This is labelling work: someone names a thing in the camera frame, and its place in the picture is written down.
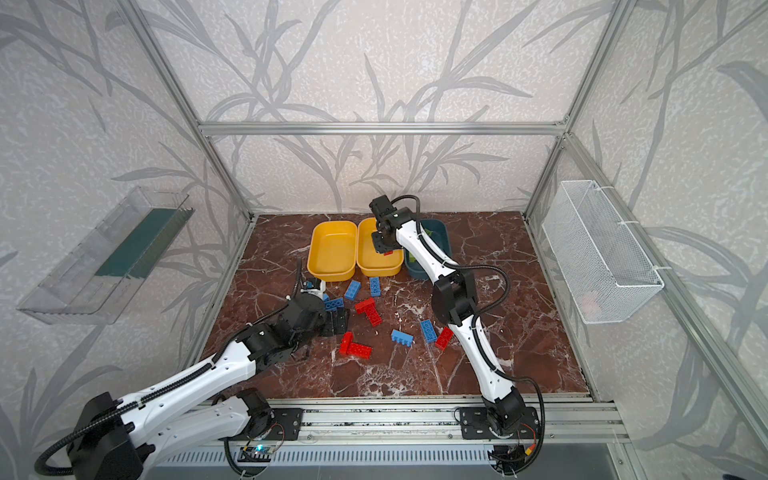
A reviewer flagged red brick underside up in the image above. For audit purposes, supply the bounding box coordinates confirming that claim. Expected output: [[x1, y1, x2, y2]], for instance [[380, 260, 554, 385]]
[[365, 304, 383, 327]]

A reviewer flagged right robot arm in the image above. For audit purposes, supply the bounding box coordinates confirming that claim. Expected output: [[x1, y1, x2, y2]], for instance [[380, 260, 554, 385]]
[[369, 195, 526, 438]]

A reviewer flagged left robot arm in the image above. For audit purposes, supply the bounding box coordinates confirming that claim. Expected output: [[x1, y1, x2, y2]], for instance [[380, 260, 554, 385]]
[[66, 292, 349, 479]]

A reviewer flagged blue brick underside up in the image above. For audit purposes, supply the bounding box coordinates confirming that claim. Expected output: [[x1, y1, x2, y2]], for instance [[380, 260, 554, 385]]
[[324, 298, 345, 311]]

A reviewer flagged red brick beside bottom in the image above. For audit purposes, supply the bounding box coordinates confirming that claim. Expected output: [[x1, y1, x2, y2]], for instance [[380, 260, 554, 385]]
[[339, 331, 354, 355]]

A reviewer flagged blue brick studs up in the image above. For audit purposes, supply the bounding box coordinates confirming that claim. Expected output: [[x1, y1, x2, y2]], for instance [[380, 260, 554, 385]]
[[344, 280, 361, 301]]

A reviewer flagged red brick bottom edge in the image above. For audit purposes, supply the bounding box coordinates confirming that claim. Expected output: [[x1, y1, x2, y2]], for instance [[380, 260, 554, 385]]
[[347, 342, 373, 360]]

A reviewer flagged middle yellow plastic bin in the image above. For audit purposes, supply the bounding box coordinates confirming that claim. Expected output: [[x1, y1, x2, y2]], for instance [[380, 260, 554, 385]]
[[356, 217, 404, 277]]

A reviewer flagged yellow plastic bin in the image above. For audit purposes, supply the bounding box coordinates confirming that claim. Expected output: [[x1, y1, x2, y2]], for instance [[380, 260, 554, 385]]
[[307, 221, 357, 282], [356, 217, 404, 277]]

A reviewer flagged teal plastic bin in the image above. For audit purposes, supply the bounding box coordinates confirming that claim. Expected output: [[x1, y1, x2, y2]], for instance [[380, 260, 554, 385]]
[[404, 218, 453, 280]]

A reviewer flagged blue brick near bin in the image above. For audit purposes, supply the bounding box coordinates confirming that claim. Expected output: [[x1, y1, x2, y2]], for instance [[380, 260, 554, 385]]
[[369, 277, 381, 298]]

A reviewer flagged left yellow plastic bin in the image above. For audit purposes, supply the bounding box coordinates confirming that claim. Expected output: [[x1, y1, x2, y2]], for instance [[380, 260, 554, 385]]
[[307, 221, 357, 282]]

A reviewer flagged light blue brick on side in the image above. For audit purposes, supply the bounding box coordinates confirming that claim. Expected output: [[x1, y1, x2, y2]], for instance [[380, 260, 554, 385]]
[[391, 330, 414, 347]]

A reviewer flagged blue brick centre right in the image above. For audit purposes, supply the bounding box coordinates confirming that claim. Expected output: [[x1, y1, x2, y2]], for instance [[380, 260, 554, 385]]
[[420, 320, 438, 344]]

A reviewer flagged green circuit board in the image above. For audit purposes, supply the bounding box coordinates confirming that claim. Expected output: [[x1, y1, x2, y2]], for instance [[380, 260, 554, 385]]
[[237, 444, 279, 464]]

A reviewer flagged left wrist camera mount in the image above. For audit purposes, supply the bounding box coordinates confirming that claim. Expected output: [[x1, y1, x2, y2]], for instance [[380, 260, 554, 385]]
[[301, 277, 330, 301]]

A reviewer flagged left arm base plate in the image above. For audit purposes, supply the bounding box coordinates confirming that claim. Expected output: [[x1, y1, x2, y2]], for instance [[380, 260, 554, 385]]
[[255, 408, 304, 442]]

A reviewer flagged black corrugated cable right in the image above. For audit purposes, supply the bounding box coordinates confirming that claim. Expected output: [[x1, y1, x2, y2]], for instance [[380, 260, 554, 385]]
[[389, 194, 546, 475]]

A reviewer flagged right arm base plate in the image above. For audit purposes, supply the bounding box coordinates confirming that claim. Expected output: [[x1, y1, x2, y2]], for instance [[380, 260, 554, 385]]
[[454, 407, 541, 441]]

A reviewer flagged white wire mesh basket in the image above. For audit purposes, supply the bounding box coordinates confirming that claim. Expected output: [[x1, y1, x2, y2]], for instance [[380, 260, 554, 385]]
[[542, 180, 664, 324]]

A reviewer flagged clear plastic wall tray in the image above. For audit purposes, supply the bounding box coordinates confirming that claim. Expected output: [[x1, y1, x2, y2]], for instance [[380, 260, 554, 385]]
[[17, 187, 194, 326]]

